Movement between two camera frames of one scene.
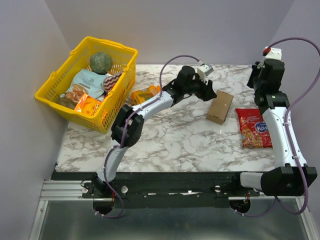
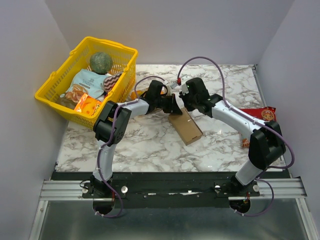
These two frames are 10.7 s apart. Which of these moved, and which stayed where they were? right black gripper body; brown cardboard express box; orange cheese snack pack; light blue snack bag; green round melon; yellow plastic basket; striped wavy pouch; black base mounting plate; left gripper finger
Moved: left gripper finger; right black gripper body; brown cardboard express box
Stayed: light blue snack bag; striped wavy pouch; green round melon; black base mounting plate; yellow plastic basket; orange cheese snack pack
